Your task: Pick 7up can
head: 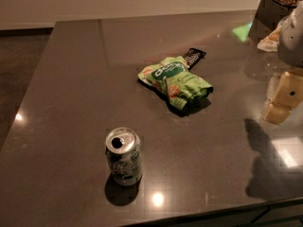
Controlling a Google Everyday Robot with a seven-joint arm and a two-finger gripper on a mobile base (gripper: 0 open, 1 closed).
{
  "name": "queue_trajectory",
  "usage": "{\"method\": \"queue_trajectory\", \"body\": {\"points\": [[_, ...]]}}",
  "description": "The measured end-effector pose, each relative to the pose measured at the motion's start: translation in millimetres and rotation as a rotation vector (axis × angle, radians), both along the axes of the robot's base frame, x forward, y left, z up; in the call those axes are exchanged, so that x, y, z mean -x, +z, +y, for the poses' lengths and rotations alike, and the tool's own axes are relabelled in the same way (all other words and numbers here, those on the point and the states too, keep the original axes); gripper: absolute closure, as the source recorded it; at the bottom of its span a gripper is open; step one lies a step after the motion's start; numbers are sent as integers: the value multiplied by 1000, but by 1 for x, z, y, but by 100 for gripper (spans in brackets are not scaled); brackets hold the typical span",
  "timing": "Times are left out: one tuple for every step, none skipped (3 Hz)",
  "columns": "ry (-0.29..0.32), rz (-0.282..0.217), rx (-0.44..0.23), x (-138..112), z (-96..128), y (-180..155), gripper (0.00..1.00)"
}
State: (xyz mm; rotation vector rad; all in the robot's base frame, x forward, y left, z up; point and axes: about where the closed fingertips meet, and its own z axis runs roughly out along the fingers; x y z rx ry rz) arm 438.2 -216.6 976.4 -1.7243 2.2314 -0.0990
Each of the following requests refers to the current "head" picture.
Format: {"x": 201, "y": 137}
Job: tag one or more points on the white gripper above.
{"x": 292, "y": 44}

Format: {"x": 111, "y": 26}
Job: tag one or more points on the green 7up soda can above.
{"x": 122, "y": 149}

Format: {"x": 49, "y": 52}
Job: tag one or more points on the yellow white snack packet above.
{"x": 270, "y": 43}

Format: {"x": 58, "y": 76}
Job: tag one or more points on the dark box with snacks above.
{"x": 267, "y": 16}

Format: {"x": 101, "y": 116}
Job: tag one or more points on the black candy bar wrapper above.
{"x": 193, "y": 56}

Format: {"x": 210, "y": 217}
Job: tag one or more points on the green snack chip bag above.
{"x": 172, "y": 79}

